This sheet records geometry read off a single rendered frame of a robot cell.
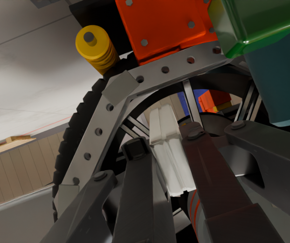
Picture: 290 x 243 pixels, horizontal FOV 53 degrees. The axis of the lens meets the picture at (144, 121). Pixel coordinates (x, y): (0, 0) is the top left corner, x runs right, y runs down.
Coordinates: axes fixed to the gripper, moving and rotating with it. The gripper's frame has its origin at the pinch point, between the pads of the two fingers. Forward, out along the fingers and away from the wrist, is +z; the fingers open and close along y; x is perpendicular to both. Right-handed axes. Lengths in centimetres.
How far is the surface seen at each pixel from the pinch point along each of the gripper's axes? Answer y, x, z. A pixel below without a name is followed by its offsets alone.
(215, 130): 11, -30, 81
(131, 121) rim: -8.1, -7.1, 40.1
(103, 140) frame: -11.7, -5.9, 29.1
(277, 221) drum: 7.1, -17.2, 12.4
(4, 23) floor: -58, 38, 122
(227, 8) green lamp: 5.6, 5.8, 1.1
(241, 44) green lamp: 5.6, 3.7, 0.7
